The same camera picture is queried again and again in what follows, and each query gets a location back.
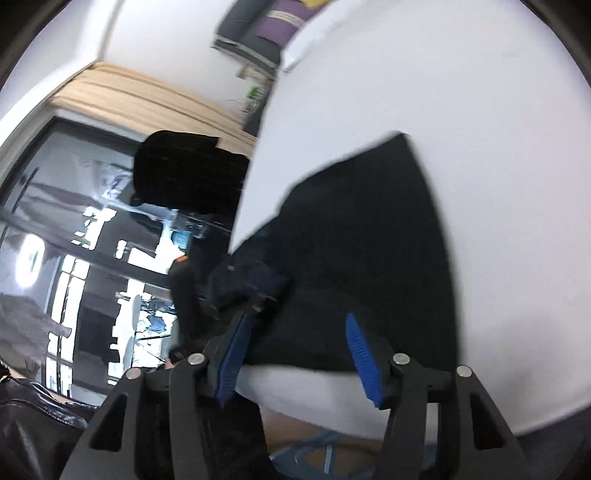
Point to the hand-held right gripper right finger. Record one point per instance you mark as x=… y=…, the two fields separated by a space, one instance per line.
x=364 y=360

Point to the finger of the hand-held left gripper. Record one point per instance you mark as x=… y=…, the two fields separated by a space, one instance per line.
x=258 y=284

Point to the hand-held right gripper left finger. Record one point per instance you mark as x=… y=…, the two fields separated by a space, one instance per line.
x=233 y=350

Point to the black pants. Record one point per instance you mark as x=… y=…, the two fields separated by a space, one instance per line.
x=369 y=254

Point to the black hanging garment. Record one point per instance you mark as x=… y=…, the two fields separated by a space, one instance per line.
x=184 y=170

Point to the glass balcony door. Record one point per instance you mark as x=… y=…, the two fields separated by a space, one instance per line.
x=69 y=240

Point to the grey nightstand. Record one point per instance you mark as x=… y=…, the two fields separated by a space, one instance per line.
x=256 y=110

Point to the black leather jacket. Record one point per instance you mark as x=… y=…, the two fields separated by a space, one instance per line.
x=32 y=415

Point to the beige curtain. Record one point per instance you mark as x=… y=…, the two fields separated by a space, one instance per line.
x=152 y=101

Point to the white pillow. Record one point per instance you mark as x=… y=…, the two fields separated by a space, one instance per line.
x=300 y=46

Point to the bed with white sheet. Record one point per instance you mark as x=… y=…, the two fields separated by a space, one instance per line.
x=485 y=138

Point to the grey upholstered headboard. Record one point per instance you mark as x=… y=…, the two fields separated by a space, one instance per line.
x=240 y=32

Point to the purple cushion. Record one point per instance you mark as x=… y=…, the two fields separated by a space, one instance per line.
x=286 y=21

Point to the yellow cushion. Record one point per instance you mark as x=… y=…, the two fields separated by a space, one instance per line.
x=316 y=2

